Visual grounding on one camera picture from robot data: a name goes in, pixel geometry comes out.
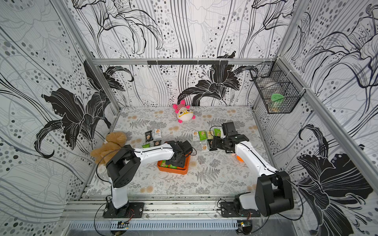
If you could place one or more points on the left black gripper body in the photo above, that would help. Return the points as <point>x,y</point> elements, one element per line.
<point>179,162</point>

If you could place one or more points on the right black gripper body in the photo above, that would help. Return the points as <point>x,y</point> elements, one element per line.
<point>217,143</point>

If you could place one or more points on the white cookie packet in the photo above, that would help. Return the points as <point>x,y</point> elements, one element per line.
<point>157,134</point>
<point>196,137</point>
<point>204,146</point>

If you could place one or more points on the white back cookie packet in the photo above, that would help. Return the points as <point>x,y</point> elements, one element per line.
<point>204,146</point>

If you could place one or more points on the white front cookie packet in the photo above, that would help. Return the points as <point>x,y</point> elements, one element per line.
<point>157,134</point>

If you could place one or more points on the dark brown cookie packet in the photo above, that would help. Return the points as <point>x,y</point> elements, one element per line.
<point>148,136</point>

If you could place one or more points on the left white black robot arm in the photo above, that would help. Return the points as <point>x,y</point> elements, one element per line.
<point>123,166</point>

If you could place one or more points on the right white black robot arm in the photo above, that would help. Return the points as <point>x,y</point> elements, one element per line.
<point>273,193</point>

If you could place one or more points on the orange storage box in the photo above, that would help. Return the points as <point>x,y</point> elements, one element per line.
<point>179,170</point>

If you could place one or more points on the orange striped black-haired plush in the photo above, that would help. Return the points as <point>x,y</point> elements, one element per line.
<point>239,158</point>

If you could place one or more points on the green front cookie packet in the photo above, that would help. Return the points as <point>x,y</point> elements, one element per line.
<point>164,165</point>

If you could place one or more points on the white pink owl plush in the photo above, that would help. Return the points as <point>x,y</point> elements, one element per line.
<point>183,111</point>

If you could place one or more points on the green lidded cup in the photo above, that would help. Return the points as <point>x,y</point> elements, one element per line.
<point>276,102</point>

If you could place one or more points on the tan teddy bear plush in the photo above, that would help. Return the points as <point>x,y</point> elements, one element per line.
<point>113,142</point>

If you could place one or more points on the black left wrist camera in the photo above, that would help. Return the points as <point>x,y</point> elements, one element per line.
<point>187,148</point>

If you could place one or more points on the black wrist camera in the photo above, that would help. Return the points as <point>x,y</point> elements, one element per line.
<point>187,148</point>
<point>229,129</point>

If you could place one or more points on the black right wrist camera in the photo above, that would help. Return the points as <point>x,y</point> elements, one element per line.
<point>229,129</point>

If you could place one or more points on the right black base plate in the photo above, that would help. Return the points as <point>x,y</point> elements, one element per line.
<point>228,210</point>

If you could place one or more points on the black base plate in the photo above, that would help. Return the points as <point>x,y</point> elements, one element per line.
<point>228,210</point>
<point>130,210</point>

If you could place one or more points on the black wire basket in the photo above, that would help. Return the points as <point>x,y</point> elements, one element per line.
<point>275,77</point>

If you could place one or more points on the white slotted cable duct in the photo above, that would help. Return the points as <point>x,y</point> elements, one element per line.
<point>145,225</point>

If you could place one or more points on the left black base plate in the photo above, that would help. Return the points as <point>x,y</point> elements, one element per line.
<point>130,210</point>

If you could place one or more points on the horizontal aluminium back rail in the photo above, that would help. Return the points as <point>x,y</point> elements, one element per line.
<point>217,61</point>

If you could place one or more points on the aluminium corner frame post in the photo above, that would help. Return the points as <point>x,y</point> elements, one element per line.
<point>64,13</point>

